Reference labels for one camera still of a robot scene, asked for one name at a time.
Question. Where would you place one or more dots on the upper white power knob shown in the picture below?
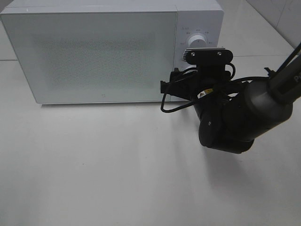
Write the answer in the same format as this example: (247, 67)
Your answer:
(197, 40)

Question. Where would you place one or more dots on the white microwave oven body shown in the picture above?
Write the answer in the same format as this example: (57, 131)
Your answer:
(192, 16)

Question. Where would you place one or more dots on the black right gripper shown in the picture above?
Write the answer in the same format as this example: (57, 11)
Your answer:
(205, 81)

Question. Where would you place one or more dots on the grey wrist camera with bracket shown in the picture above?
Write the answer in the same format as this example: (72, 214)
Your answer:
(207, 56)

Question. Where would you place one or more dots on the white timer knob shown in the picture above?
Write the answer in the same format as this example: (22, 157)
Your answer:
(190, 69)

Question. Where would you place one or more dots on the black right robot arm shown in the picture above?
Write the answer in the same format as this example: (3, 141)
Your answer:
(234, 112)

